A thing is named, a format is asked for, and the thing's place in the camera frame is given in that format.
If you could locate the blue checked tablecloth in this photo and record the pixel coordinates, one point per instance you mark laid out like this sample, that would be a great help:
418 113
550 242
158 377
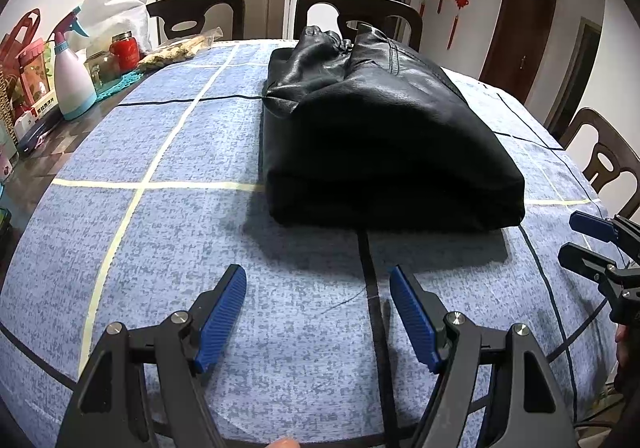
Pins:
200 152

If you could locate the red jar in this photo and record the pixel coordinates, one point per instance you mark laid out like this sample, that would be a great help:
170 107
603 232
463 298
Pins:
125 52

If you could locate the red gift bag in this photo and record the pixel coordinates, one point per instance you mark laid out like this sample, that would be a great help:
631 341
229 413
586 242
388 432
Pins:
9 52

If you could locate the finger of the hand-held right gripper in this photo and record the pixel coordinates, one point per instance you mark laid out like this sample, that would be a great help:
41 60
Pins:
580 260
592 226

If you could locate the teal crocheted mat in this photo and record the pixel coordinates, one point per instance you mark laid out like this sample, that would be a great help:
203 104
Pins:
120 83

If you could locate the black leather jacket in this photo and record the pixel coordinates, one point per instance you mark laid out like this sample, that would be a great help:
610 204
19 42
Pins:
390 142

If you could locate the clear glass jar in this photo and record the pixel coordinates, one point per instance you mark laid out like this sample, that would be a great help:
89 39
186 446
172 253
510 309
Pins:
102 72

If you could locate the person's right hand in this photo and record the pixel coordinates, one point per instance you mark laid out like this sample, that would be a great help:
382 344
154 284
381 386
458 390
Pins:
621 334

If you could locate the person's left hand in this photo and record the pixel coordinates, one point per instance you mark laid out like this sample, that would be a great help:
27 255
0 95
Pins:
285 444

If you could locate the dark wooden chair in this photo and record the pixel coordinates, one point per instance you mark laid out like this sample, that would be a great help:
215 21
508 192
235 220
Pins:
200 0
600 120
357 0

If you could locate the brown wooden door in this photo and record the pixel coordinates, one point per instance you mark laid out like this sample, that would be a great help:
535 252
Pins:
520 27

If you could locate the white box with red label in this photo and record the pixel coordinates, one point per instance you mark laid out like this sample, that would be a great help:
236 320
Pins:
42 111

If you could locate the clear bag of snacks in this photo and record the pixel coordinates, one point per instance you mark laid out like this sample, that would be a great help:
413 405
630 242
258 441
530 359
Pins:
175 52

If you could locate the white spray bottle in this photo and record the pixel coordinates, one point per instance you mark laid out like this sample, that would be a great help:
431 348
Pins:
72 82

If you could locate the woven basket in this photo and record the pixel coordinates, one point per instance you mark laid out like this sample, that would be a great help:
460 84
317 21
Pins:
6 100

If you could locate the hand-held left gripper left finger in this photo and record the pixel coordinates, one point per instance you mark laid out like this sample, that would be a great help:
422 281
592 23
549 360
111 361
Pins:
222 315

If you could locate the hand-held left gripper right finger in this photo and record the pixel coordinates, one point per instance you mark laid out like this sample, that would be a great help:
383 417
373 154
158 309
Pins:
412 318

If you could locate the narrow dark wooden door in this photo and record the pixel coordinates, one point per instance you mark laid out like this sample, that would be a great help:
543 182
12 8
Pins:
580 72

